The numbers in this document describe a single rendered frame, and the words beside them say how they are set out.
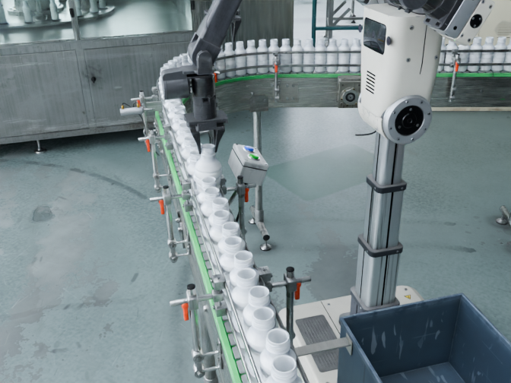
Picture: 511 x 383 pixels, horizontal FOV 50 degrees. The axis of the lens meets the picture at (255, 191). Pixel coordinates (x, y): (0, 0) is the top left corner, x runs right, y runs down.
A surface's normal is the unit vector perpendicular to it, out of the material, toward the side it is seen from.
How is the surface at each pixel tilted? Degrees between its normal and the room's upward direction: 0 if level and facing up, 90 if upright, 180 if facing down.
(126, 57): 90
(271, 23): 90
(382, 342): 90
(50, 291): 0
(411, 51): 90
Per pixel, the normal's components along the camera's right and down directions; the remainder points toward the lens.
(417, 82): 0.26, 0.60
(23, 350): -0.02, -0.88
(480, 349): -0.97, 0.14
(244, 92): 0.37, 0.43
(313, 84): -0.06, 0.47
